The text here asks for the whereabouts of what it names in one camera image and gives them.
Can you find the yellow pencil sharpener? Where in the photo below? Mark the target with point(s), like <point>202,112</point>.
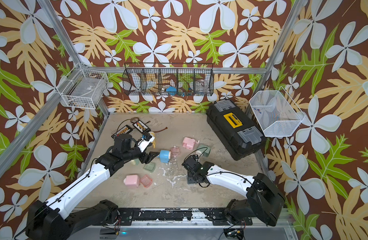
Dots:
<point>153,139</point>

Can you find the black charging board right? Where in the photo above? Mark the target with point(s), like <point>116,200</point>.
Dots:
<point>141,127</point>

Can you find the aluminium frame post left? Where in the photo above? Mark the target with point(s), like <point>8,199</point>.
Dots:
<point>67,43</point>

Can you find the clear green tray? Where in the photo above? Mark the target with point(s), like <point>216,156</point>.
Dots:
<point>150,167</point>

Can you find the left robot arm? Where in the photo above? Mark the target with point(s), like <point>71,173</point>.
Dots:
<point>55,219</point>

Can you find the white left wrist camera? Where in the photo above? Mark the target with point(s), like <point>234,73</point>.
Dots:
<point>144,143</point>

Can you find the green pencil sharpener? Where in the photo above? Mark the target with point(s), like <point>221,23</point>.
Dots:
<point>135,162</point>
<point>203,150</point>

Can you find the black charging board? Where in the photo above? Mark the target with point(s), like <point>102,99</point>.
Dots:
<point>124,130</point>
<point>141,127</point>

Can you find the blue pencil sharpener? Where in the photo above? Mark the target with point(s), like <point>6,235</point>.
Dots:
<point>165,156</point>

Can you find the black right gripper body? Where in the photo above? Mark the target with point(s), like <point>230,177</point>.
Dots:
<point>191,178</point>

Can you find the white mesh basket right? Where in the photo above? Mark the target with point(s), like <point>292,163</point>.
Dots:
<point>277,113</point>

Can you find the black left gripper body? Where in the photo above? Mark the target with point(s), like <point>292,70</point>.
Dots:
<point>134,153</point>

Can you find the pink pencil sharpener right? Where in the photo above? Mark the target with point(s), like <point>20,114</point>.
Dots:
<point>190,143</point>

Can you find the clear red tray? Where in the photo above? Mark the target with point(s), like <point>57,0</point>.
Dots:
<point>146,181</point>

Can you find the pink pencil sharpener left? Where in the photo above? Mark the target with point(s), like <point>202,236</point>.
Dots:
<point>132,181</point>

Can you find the aluminium frame post right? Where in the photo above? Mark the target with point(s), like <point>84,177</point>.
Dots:
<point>284,34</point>

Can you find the green pencil sharpener left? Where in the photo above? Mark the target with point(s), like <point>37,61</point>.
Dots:
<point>135,162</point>

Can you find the green pencil sharpener right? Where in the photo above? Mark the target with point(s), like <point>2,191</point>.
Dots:
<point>203,150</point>

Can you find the aluminium frame post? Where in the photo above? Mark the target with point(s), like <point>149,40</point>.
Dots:
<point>67,43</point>
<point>284,34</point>

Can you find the black wire basket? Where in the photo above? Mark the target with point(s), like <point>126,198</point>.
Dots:
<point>169,79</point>

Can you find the clear pink tray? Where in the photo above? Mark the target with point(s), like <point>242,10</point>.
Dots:
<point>175,151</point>

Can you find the white wire basket left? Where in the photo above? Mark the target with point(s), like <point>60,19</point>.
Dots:
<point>83,87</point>

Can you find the black charging board left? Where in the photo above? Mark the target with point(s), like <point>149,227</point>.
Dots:
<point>124,130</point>

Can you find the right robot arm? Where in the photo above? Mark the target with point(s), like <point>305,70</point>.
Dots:
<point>264,200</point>

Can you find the black yellow-latch toolbox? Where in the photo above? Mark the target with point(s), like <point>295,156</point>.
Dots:
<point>240,135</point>

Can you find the pink pencil sharpener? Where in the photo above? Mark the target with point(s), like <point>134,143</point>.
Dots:
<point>132,181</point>
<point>190,143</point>

